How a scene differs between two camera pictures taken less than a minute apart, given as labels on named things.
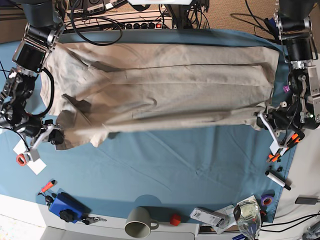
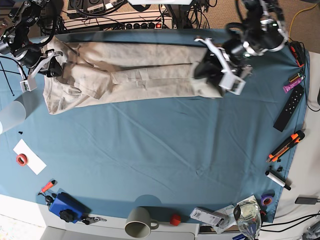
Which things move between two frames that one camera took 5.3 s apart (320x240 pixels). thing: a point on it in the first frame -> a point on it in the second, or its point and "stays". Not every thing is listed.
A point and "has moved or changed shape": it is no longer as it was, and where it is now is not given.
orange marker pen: (48, 186) stays
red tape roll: (21, 160) stays
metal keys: (88, 220) stays
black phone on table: (306, 200) stays
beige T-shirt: (93, 89) has moved or changed shape
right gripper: (276, 147) -> (210, 69)
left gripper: (33, 154) -> (55, 69)
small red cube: (175, 219) stays
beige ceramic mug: (139, 223) stays
